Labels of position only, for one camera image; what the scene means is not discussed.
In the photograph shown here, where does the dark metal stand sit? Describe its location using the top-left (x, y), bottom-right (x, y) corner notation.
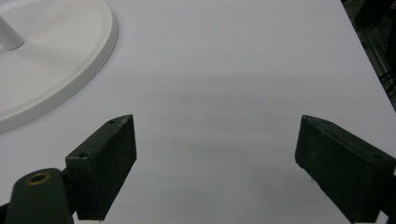
top-left (340, 0), bottom-right (396, 112)

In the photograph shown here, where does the white round lamp base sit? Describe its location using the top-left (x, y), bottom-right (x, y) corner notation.
top-left (0, 0), bottom-right (120, 134)

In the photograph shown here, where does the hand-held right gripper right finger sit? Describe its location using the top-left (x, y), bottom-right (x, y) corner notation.
top-left (294, 114), bottom-right (396, 224)

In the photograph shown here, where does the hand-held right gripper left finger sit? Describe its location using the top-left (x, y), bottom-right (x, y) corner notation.
top-left (64, 114), bottom-right (138, 222)

